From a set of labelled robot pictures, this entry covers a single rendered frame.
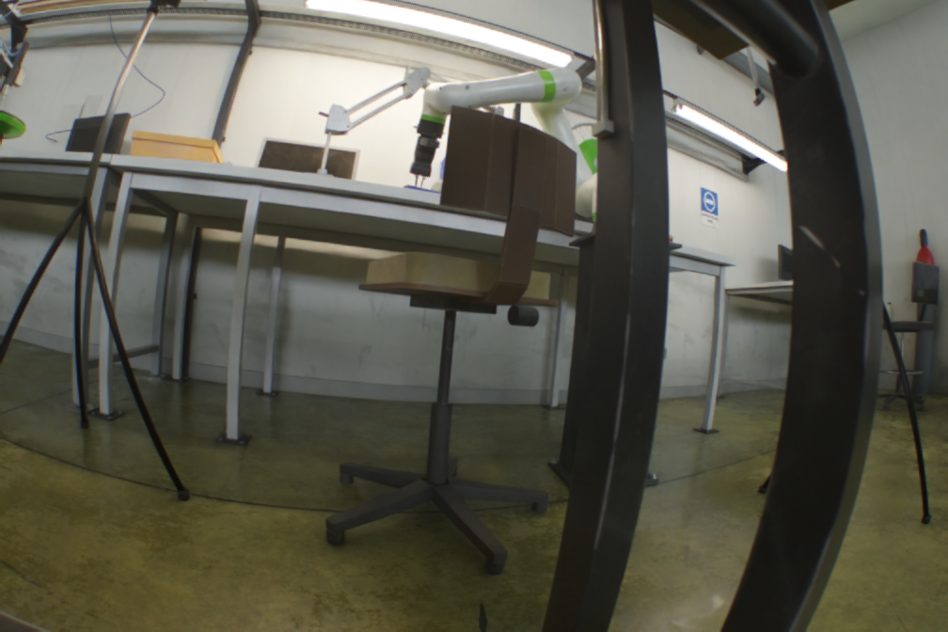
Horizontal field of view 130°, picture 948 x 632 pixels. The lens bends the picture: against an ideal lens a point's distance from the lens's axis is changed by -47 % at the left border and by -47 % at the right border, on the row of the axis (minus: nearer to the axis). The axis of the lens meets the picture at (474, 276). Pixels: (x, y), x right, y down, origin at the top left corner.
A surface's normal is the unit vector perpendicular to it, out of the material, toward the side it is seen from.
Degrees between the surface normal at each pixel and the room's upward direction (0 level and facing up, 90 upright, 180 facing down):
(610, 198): 90
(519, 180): 93
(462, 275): 90
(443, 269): 90
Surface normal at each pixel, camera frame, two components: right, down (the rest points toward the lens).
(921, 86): -0.94, -0.12
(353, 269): 0.32, -0.07
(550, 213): 0.59, -0.03
